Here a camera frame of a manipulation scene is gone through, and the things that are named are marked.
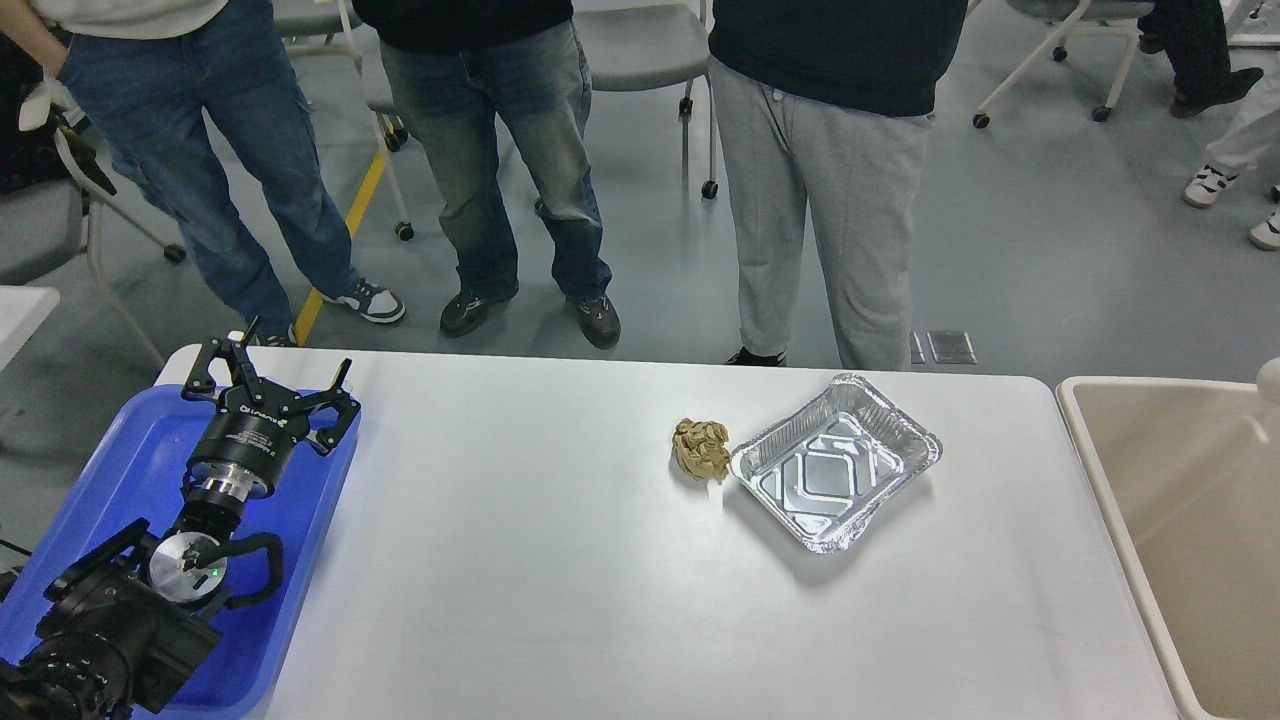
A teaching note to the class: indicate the beige plastic bin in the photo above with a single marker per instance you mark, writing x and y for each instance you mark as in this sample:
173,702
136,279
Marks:
1187,476

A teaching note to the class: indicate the white side table corner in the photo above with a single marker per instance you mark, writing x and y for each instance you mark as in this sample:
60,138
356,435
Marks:
23,310

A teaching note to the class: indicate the white chair at right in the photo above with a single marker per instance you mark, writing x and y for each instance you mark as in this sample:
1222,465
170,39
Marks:
1069,19

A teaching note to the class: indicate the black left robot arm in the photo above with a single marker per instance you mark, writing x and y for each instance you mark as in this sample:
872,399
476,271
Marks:
171,579

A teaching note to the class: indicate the person with white sneakers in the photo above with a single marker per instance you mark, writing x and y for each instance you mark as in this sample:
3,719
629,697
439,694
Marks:
1253,131

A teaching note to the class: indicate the grey chair behind table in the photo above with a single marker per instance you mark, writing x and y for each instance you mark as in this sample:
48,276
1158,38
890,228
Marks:
640,48

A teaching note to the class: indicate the blue plastic tray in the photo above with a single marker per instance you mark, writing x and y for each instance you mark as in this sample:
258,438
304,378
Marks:
135,473

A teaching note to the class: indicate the aluminium foil tray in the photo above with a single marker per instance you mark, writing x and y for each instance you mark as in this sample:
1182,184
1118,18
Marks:
823,471

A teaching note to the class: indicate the crumpled brown paper ball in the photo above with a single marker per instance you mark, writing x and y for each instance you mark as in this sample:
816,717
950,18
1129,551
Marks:
700,449

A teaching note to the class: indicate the white paper cup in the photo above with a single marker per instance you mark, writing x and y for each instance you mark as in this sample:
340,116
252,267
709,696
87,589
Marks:
1267,381

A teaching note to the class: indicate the grey chair at left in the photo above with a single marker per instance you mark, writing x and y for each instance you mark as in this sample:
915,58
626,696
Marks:
48,224

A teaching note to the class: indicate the person in blue jeans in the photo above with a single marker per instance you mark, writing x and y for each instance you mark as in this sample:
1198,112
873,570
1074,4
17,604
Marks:
152,76

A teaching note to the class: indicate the person in grey sweatpants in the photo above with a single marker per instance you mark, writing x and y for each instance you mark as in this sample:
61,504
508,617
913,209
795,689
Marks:
824,116

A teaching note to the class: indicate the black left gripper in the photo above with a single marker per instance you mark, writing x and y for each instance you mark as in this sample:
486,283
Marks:
245,436

